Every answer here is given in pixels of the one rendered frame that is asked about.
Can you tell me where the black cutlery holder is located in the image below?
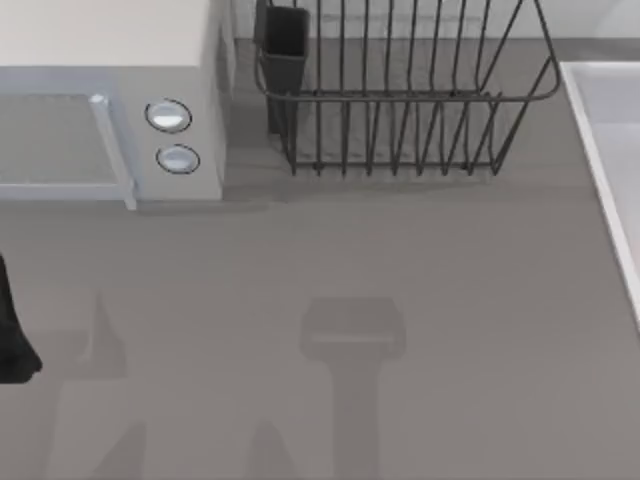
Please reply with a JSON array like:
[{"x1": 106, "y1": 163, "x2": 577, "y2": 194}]
[{"x1": 253, "y1": 0, "x2": 311, "y2": 135}]

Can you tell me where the larger microwave knob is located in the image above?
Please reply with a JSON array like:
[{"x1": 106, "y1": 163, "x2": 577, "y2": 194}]
[{"x1": 144, "y1": 97, "x2": 194, "y2": 135}]

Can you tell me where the microwave oven door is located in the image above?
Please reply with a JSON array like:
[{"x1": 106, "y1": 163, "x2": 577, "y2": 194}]
[{"x1": 0, "y1": 93, "x2": 138, "y2": 211}]

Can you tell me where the pale microwave oven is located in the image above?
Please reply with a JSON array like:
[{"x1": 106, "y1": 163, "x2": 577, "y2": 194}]
[{"x1": 0, "y1": 0, "x2": 236, "y2": 211}]

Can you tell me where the black wire dish rack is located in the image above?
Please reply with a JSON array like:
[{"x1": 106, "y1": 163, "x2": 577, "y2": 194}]
[{"x1": 252, "y1": 0, "x2": 561, "y2": 177}]

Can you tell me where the smaller microwave knob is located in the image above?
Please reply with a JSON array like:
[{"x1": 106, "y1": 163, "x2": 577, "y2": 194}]
[{"x1": 155, "y1": 143, "x2": 202, "y2": 176}]

